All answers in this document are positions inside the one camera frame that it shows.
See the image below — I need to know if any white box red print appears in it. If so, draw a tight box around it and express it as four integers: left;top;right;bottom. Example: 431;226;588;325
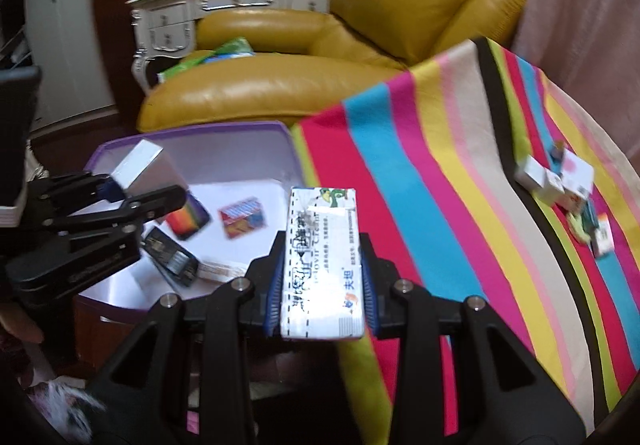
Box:
590;212;616;258

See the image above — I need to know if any white box pink blot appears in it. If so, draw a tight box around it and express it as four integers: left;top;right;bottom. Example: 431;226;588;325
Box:
557;149;596;213

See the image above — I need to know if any colourful striped blanket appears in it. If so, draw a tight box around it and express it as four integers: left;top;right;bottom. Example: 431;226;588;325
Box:
290;38;640;445

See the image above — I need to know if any yellow leather armchair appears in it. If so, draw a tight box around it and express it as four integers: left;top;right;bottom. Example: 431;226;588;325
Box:
136;0;533;133

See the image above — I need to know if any white wardrobe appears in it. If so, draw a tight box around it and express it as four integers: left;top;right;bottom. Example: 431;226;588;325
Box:
22;0;121;128

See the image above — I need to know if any yellow green small packet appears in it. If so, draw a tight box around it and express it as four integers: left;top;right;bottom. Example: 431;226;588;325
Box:
567;212;593;243

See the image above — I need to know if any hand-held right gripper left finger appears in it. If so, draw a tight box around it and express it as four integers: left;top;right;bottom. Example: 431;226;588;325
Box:
75;230;290;445

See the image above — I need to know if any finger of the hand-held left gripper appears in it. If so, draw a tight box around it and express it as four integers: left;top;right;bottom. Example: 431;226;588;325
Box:
27;172;126;226
2;184;188;308

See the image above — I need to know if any white ornate dressing table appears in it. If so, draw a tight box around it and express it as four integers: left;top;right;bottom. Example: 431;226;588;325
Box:
125;0;341;93

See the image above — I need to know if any rainbow striped pouch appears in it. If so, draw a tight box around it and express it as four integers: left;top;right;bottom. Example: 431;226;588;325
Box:
165;195;211;241

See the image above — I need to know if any small white box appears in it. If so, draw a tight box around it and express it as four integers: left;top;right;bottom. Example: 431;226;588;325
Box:
515;156;548;191
542;170;566;205

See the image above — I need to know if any pink bed sheet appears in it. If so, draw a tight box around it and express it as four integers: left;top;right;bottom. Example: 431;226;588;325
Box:
512;0;640;161

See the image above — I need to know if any white box green print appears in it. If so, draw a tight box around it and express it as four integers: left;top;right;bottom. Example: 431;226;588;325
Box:
280;186;365;341

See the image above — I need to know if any red blue packet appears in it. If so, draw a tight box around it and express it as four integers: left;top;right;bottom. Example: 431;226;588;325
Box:
218;196;266;239

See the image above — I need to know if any black box gold print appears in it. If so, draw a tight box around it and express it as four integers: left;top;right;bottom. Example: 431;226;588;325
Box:
142;226;201;287

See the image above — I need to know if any person's left hand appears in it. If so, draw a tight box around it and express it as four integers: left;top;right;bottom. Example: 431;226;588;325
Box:
0;304;46;345

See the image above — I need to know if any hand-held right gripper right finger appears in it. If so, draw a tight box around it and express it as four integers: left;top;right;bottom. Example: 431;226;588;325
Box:
360;235;586;445

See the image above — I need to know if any teal box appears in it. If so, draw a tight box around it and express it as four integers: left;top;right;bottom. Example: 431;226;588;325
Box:
582;200;601;231

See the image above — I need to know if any large plain white box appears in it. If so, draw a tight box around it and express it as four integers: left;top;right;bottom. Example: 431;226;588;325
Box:
109;139;188;198

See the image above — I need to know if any purple rimmed storage box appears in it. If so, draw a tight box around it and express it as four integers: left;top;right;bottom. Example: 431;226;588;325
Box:
74;121;303;321

